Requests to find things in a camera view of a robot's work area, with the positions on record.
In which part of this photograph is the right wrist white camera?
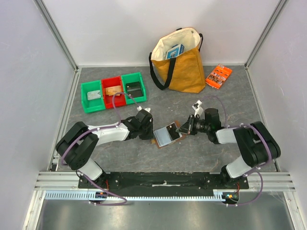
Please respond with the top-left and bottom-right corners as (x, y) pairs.
(192, 100), (204, 116)

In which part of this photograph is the left aluminium frame post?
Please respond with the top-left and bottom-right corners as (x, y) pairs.
(33, 0), (80, 71)

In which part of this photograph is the green plastic bin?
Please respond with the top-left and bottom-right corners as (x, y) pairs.
(81, 80), (106, 113)
(121, 72), (147, 104)

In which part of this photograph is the right green plastic bin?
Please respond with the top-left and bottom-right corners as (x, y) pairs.
(121, 72), (147, 104)

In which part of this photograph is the front aluminium rail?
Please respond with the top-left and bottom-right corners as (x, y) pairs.
(34, 172), (295, 192)

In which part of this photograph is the mustard tote bag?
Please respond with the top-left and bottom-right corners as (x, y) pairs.
(149, 27), (205, 93)

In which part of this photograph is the grey slotted cable duct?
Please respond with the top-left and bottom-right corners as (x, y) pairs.
(45, 190), (225, 202)

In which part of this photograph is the left green plastic bin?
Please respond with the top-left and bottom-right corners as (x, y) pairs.
(81, 80), (106, 113)

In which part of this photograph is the brown leather card holder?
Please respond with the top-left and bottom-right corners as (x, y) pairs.
(153, 120), (187, 149)

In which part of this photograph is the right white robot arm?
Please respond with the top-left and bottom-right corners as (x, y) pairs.
(176, 108), (281, 189)

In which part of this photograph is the black credit card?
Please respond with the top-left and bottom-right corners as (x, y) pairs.
(166, 122), (182, 141)

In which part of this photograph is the red plastic bin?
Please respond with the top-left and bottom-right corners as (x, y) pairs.
(101, 76), (126, 109)

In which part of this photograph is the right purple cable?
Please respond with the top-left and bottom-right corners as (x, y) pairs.
(201, 95), (274, 207)

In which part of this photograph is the aluminium frame post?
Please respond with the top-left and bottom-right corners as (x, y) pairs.
(244, 0), (290, 70)
(33, 0), (80, 71)

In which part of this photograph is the orange snack packet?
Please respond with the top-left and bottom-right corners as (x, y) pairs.
(205, 64), (233, 89)

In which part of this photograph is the blue box in bag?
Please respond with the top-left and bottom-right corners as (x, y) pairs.
(165, 44), (185, 59)

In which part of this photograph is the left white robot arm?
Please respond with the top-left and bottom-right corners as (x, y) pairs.
(55, 107), (154, 188)

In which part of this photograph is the right aluminium frame post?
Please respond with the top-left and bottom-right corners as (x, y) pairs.
(244, 0), (290, 70)

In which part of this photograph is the black card stack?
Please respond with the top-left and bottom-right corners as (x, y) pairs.
(126, 81), (143, 98)

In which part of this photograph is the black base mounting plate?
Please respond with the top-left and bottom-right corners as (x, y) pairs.
(78, 171), (250, 197)

